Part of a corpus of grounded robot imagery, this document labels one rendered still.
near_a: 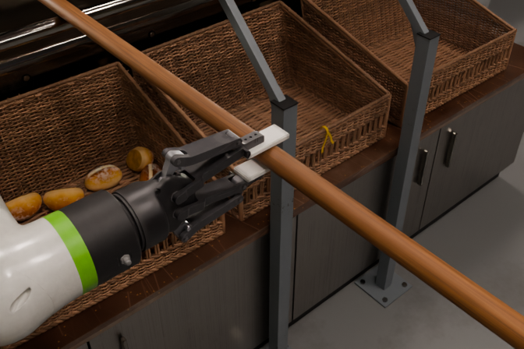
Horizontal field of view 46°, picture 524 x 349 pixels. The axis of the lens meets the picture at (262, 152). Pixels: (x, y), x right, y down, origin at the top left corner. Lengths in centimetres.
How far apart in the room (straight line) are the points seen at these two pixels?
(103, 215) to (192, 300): 90
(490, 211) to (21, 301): 215
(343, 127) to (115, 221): 109
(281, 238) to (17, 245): 97
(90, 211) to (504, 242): 199
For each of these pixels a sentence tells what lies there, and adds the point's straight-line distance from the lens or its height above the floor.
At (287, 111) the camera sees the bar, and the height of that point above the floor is 94.
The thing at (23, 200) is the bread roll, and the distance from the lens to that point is 162.
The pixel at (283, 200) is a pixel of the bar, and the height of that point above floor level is 69.
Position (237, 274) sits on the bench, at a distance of 161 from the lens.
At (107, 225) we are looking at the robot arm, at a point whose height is 122.
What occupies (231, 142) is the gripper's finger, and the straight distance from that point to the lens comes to 73.
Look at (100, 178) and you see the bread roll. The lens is 166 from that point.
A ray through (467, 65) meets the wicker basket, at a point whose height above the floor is 69.
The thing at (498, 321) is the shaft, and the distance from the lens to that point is 65.
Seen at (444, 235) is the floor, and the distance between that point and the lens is 244.
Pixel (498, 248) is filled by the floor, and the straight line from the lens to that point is 245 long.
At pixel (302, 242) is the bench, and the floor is 43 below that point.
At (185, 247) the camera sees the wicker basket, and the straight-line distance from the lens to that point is 148.
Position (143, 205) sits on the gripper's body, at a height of 121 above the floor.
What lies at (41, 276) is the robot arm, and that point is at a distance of 64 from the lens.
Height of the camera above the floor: 167
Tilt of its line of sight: 38 degrees down
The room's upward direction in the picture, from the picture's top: straight up
